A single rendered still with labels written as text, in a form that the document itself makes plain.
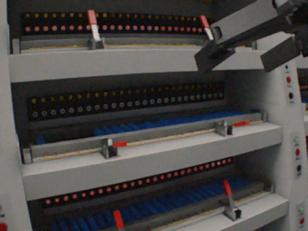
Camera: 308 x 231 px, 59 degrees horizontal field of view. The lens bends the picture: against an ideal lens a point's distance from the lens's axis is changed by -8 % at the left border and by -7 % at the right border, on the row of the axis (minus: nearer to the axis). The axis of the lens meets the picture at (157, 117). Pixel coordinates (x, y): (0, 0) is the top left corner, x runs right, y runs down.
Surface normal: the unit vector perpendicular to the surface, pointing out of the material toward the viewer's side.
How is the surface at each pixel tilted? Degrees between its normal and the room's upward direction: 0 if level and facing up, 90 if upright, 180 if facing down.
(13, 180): 90
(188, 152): 106
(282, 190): 90
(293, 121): 90
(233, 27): 85
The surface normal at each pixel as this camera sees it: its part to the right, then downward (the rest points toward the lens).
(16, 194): 0.45, -0.07
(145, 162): 0.47, 0.21
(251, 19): -0.63, 0.00
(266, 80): -0.88, 0.11
